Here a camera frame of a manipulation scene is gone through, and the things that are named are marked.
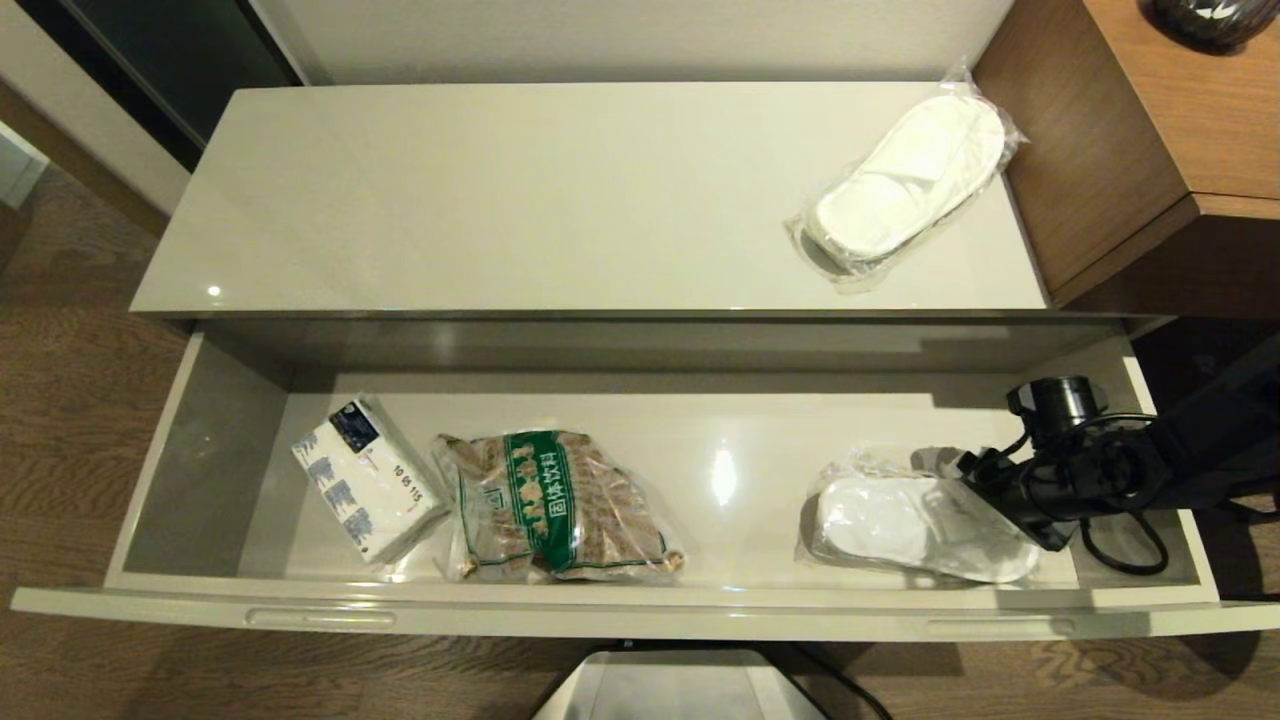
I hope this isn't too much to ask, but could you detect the white slipper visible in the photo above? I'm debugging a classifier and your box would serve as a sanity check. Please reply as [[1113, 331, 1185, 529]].
[[785, 58, 1029, 294], [795, 448, 1043, 586]]

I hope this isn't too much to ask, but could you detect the white cabinet drawer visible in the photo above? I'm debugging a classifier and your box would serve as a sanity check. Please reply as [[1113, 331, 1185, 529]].
[[10, 318, 1280, 643]]

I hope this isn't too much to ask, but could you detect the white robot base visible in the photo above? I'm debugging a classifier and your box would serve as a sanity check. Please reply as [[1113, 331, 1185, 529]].
[[535, 648, 826, 720]]

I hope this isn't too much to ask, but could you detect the brown wooden desk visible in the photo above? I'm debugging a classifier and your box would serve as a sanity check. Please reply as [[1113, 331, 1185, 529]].
[[970, 0, 1280, 319]]

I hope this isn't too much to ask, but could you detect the green label snack bag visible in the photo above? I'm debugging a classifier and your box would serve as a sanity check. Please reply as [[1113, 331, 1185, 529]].
[[432, 428, 689, 584]]

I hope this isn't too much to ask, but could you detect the dark glass vase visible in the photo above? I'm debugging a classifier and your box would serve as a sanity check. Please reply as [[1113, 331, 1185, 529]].
[[1140, 0, 1280, 53]]

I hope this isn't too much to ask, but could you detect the glossy grey cabinet top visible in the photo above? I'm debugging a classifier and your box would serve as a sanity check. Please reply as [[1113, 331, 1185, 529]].
[[130, 80, 1176, 371]]

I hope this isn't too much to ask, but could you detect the white blue tissue pack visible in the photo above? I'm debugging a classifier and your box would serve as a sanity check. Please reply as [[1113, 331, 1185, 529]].
[[290, 393, 449, 564]]

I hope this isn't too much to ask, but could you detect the dark glass door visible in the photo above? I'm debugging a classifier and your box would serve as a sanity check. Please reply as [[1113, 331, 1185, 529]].
[[15, 0, 303, 171]]

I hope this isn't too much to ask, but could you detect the pale grey panel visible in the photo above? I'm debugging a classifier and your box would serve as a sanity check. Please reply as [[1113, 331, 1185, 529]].
[[0, 122, 49, 208]]

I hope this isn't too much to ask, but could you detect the black base cable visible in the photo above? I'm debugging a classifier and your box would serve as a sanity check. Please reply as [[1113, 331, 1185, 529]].
[[790, 642, 893, 720]]

